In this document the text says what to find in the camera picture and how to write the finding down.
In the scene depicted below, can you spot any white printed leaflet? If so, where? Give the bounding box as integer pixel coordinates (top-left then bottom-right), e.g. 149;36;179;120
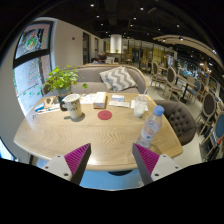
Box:
108;100;131;109

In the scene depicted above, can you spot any grey white chevron cushion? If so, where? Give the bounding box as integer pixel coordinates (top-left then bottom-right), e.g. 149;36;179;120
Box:
98;65;138;93

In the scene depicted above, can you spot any group of wooden dining chairs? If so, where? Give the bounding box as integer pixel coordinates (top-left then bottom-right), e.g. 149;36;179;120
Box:
148;59;224;161

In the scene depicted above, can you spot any small blue white box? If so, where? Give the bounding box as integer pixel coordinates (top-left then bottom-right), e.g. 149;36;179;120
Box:
34;103;46;113

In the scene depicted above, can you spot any grey curved sofa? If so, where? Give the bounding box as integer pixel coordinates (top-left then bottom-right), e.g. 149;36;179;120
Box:
41;63;150;98

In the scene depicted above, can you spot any clear plastic water bottle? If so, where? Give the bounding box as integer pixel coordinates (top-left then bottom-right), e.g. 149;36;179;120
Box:
136;104;166;149

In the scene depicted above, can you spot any dark grey tufted chair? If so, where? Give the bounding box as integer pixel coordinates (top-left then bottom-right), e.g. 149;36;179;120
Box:
153;99;198;147

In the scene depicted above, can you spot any wooden stand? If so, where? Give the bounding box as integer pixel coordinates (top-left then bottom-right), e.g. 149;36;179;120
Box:
43;96;61;110

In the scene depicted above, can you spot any white mug with lettering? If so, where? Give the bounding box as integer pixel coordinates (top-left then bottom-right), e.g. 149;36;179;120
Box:
59;93;84;120

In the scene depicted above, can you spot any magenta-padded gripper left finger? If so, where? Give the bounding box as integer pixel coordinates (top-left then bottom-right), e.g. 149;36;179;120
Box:
41;143;92;186

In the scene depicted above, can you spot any group of ceiling spotlights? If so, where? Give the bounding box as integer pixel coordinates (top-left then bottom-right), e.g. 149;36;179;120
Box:
89;2;218;54

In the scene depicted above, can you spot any clear plastic cup with straw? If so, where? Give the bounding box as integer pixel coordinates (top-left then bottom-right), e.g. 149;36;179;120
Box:
133;87;150;118

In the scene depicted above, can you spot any person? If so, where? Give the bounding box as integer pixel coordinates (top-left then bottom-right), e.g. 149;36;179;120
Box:
90;51;109;65

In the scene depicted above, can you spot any flat round red coaster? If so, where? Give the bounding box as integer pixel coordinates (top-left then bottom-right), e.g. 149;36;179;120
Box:
97;110;113;122

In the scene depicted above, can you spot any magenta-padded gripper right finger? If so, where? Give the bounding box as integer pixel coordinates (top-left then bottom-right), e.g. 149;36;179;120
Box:
131;143;184;187

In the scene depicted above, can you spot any white paper napkin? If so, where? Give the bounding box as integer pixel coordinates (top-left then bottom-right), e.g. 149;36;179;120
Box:
130;98;150;111

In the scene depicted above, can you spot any colourful menu leaflet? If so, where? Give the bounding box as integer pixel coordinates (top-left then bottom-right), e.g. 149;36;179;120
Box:
79;93;98;105

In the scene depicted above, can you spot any blue and white card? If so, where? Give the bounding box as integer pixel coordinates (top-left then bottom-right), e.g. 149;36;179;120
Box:
111;94;125;102

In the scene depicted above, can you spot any small white brown box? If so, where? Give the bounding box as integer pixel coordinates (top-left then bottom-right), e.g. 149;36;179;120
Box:
92;91;108;110

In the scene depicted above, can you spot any green potted plant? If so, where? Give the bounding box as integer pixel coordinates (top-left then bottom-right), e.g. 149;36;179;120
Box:
43;64;89;101

